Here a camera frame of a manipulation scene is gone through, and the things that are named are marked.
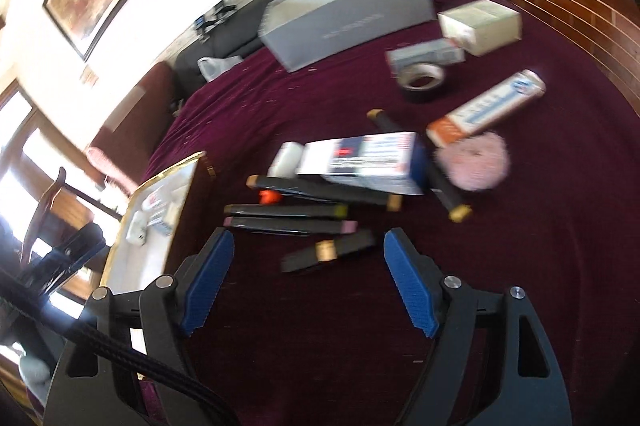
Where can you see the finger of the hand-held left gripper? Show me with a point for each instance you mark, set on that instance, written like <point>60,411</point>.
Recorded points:
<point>70,258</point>

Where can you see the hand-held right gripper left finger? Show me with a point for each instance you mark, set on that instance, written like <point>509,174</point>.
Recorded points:
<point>212,273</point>

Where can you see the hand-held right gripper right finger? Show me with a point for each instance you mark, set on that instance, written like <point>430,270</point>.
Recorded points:
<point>407,278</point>

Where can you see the gold-rimmed box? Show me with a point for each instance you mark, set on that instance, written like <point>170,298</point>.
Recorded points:
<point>150,266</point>

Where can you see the black marker gold band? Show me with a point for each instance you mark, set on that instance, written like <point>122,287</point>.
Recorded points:
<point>325,252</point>

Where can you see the black marker pink caps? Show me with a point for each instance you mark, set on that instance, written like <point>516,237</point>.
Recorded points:
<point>290,225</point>

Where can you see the small orange cap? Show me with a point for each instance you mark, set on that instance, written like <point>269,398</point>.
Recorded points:
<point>268,197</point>

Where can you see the black marker green cap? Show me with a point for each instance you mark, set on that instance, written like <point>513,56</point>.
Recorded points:
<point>285,209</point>

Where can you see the black marker tan caps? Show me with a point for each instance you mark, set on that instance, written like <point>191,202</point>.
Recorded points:
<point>325,191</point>

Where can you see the blue and white carton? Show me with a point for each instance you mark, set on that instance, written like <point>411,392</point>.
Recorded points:
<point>370,160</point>

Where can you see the wooden chair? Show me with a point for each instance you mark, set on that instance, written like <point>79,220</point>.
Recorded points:
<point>42,211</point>

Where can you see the white power adapter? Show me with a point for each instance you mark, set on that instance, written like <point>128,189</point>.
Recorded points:
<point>136,230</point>

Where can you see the black marker yellow caps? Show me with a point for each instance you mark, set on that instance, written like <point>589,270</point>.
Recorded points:
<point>442,186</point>

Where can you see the pink fluffy pompom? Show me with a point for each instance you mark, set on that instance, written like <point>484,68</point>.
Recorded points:
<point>477,160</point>

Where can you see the long orange and white carton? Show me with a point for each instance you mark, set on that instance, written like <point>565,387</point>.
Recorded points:
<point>487,105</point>

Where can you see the black tape roll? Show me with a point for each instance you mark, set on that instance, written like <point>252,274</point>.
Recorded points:
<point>432,88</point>

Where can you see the white plastic bag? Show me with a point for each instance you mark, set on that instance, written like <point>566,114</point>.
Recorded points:
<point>215,66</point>

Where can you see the small grey carton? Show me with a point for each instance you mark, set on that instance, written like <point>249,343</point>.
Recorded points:
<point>425,53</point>

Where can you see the dark grey sofa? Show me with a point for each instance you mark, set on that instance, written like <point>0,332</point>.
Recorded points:
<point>235,35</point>

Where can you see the black electronic device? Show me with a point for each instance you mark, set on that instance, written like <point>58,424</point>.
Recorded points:
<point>216,16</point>

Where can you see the cream cardboard box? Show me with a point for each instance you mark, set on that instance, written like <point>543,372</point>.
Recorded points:
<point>485,28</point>

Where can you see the large grey box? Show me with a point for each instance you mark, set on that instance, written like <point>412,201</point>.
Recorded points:
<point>350,15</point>

